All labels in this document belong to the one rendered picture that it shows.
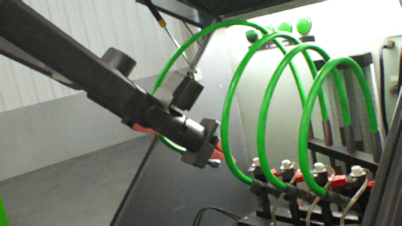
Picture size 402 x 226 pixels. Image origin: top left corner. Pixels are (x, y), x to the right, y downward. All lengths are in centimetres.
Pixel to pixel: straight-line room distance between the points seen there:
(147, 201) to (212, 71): 42
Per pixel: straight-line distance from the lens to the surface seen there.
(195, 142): 88
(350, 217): 93
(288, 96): 124
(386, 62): 107
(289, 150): 130
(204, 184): 130
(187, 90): 85
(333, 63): 77
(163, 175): 120
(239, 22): 103
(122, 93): 75
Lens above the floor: 139
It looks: 9 degrees down
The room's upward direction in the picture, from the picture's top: 12 degrees counter-clockwise
